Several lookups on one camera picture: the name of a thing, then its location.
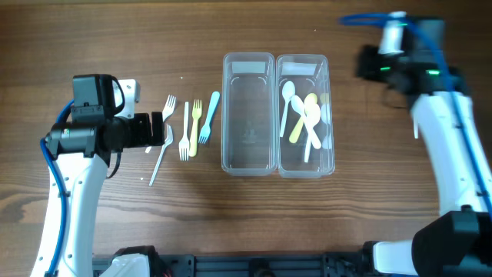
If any yellow plastic spoon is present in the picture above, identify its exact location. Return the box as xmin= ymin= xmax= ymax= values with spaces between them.
xmin=289 ymin=93 xmax=317 ymax=144

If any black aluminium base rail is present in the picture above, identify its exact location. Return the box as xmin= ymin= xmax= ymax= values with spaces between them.
xmin=91 ymin=252 xmax=427 ymax=277

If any white spoon thin handle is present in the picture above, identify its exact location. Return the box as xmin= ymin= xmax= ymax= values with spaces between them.
xmin=280 ymin=81 xmax=295 ymax=137

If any right clear plastic container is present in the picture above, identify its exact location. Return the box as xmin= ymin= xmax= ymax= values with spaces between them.
xmin=276 ymin=54 xmax=335 ymax=179

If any left clear plastic container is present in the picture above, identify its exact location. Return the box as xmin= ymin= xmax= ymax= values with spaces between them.
xmin=221 ymin=52 xmax=278 ymax=176

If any clear plastic container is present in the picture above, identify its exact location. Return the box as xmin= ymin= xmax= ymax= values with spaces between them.
xmin=221 ymin=52 xmax=278 ymax=176
xmin=276 ymin=54 xmax=335 ymax=179

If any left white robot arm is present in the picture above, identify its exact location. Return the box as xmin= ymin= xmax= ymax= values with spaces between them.
xmin=31 ymin=74 xmax=165 ymax=276

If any yellow plastic fork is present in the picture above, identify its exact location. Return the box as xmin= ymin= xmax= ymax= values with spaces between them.
xmin=189 ymin=99 xmax=202 ymax=157

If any light blue plastic fork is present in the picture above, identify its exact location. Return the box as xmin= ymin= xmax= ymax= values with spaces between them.
xmin=198 ymin=91 xmax=220 ymax=144

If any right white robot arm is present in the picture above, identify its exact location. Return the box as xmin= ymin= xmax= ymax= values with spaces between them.
xmin=343 ymin=12 xmax=491 ymax=276

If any left blue cable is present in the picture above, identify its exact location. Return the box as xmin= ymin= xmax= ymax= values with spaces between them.
xmin=39 ymin=98 xmax=75 ymax=277

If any translucent white plastic spoon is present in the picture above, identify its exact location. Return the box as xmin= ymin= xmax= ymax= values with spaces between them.
xmin=413 ymin=118 xmax=419 ymax=139

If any white spoon thick handle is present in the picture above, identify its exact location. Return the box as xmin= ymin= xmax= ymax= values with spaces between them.
xmin=304 ymin=104 xmax=321 ymax=163

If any translucent white plastic fork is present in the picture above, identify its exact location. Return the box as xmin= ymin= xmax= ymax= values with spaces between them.
xmin=149 ymin=124 xmax=174 ymax=186

